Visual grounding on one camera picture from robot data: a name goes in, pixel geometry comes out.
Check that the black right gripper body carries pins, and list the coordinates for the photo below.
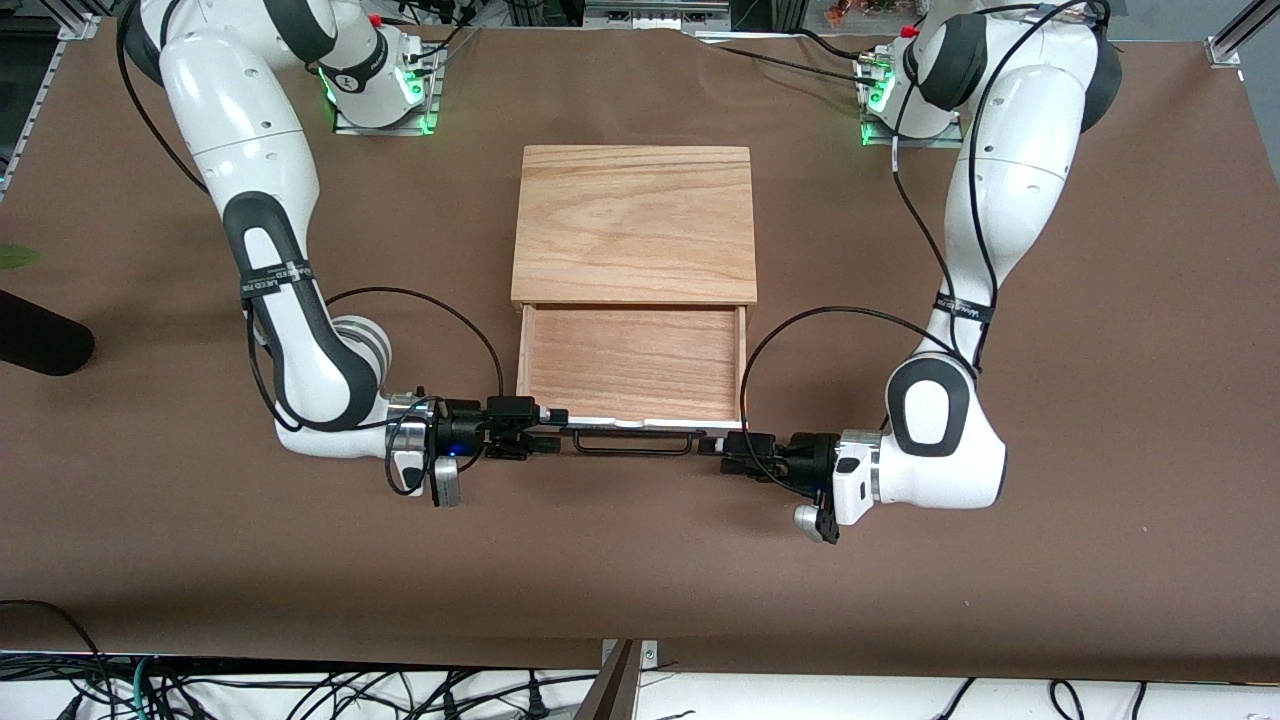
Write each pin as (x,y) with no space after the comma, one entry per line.
(460,421)

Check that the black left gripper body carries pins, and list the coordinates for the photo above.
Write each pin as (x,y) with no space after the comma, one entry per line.
(806,456)

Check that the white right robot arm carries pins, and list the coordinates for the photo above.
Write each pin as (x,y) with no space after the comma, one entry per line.
(300,370)

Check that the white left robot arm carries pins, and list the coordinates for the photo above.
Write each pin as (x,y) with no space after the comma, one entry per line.
(940,450)

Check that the wooden drawer cabinet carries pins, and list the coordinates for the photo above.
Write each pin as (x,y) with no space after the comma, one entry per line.
(635,220)

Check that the brown paper table cover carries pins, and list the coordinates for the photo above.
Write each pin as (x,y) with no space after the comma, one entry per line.
(640,580)

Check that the grey equipment box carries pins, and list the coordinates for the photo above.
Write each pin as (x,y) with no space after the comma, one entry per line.
(650,14)

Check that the black cylindrical object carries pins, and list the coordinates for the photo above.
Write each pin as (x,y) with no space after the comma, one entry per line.
(40,335)

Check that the small metal bracket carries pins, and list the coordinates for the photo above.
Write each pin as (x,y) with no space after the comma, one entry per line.
(648,655)

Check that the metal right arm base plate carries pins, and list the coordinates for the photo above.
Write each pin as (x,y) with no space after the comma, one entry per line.
(425,110)

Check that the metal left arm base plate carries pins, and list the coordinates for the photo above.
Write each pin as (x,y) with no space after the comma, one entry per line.
(880,135)

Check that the aluminium frame rail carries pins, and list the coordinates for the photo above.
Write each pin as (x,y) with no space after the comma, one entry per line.
(75,25)
(1235,40)

